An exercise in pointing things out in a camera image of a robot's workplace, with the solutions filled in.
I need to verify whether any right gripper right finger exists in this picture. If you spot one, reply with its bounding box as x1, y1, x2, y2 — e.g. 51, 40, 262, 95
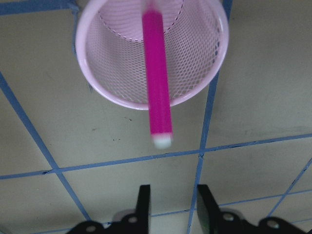
197, 184, 306, 234

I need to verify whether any pink pen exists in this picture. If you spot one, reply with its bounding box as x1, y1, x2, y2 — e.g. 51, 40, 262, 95
141, 0, 173, 149

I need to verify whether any pink mesh cup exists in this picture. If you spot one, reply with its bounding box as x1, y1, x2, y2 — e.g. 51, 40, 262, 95
75, 0, 229, 110

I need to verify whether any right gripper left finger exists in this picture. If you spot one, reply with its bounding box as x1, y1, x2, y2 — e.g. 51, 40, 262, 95
68, 185, 151, 234

